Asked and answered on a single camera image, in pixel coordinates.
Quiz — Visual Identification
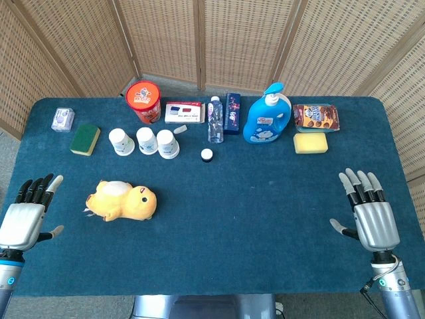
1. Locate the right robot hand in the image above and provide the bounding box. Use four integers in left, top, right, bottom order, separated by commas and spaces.
329, 167, 400, 252

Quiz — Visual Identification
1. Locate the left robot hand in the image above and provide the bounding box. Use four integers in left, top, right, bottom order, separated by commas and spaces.
0, 173, 65, 252

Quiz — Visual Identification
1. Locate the yellow plush chick toy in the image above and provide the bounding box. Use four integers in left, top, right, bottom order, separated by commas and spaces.
83, 179, 157, 223

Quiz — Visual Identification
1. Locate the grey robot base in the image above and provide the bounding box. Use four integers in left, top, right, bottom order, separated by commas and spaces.
128, 293, 282, 319

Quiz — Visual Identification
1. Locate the green and yellow scrub sponge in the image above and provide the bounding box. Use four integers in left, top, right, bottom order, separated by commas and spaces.
70, 124, 102, 157

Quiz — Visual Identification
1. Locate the small clear plastic box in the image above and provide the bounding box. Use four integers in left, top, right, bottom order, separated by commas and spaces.
50, 107, 76, 133

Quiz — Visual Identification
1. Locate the brown chocolate cookie package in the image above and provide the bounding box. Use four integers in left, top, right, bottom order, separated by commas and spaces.
292, 104, 341, 134

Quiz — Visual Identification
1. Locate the white paper cup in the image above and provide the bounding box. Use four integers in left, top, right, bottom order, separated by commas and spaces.
108, 128, 135, 157
156, 129, 181, 160
135, 127, 159, 156

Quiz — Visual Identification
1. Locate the blue pump detergent bottle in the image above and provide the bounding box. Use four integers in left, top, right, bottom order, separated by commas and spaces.
242, 82, 292, 144

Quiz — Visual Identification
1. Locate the blue table cloth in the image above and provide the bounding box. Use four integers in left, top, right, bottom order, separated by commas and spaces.
0, 96, 425, 297

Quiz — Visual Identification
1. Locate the red cylindrical snack can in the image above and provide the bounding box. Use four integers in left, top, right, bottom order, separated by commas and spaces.
125, 80, 162, 125

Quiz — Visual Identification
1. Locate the dark blue rectangular box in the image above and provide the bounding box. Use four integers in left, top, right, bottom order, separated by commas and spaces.
223, 92, 242, 136

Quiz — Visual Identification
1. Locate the clear plastic water bottle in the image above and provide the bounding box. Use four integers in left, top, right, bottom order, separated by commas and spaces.
207, 96, 225, 144

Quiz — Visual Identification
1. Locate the white box with red-blue print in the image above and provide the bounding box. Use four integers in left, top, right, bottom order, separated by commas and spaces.
164, 101, 207, 125

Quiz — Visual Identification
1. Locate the woven bamboo folding screen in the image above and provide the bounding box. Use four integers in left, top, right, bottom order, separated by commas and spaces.
0, 0, 425, 233

